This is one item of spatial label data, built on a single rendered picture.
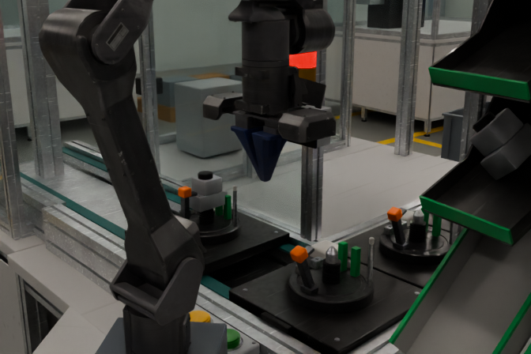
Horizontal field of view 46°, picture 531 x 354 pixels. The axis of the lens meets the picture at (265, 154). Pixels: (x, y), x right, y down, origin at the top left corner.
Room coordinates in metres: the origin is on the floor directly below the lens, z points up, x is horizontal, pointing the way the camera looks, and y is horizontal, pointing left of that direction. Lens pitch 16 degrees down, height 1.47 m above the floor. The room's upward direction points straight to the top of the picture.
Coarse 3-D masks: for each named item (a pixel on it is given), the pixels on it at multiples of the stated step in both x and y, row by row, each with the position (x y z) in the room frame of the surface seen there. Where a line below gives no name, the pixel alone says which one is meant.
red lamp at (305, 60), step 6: (300, 54) 1.13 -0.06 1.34; (306, 54) 1.13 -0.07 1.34; (312, 54) 1.13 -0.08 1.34; (294, 60) 1.13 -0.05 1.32; (300, 60) 1.13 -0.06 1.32; (306, 60) 1.13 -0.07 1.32; (312, 60) 1.13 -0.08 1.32; (300, 66) 1.13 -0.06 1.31; (306, 66) 1.13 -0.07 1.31; (312, 66) 1.13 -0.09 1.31
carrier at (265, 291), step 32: (320, 256) 1.04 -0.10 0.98; (352, 256) 0.94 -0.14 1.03; (256, 288) 0.94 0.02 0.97; (288, 288) 0.92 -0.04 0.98; (320, 288) 0.90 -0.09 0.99; (352, 288) 0.90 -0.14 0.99; (384, 288) 0.94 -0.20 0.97; (416, 288) 0.94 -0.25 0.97; (288, 320) 0.84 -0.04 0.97; (320, 320) 0.84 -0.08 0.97; (352, 320) 0.84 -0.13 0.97; (384, 320) 0.84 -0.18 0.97; (320, 352) 0.78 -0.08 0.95
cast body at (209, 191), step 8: (200, 176) 1.17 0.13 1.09; (208, 176) 1.17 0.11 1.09; (216, 176) 1.19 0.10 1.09; (192, 184) 1.18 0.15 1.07; (200, 184) 1.16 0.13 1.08; (208, 184) 1.16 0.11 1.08; (216, 184) 1.17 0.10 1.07; (200, 192) 1.16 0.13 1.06; (208, 192) 1.16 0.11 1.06; (216, 192) 1.17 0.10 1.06; (224, 192) 1.21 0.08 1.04; (192, 200) 1.16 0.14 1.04; (200, 200) 1.14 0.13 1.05; (208, 200) 1.16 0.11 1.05; (216, 200) 1.17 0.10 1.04; (224, 200) 1.19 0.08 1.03; (192, 208) 1.16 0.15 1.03; (200, 208) 1.14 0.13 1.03; (208, 208) 1.16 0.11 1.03
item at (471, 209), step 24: (528, 120) 0.84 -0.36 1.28; (456, 168) 0.76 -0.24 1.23; (480, 168) 0.77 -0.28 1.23; (528, 168) 0.74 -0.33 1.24; (432, 192) 0.74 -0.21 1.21; (456, 192) 0.75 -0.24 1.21; (480, 192) 0.73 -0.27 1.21; (504, 192) 0.71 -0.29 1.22; (528, 192) 0.70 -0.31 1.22; (456, 216) 0.69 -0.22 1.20; (480, 216) 0.69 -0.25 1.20; (504, 216) 0.67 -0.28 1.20; (528, 216) 0.64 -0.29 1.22; (504, 240) 0.63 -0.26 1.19
